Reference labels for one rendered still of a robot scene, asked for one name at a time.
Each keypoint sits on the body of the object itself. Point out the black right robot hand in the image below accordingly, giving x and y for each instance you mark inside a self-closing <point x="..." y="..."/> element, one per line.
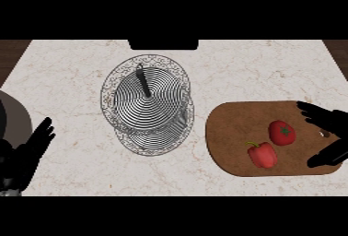
<point x="334" y="123"/>

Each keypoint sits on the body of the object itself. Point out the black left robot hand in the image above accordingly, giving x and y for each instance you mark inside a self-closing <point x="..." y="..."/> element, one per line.
<point x="29" y="153"/>

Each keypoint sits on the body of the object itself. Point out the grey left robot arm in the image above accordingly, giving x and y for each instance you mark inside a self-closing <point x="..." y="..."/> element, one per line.
<point x="14" y="120"/>

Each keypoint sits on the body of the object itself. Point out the red tomato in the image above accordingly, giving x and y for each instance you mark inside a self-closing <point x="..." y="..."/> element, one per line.
<point x="283" y="132"/>

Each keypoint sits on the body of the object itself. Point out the brown wooden cutting board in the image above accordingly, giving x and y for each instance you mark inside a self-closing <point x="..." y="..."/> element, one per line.
<point x="240" y="138"/>

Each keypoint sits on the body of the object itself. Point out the red bell pepper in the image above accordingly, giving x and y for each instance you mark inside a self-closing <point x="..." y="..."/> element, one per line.
<point x="263" y="155"/>

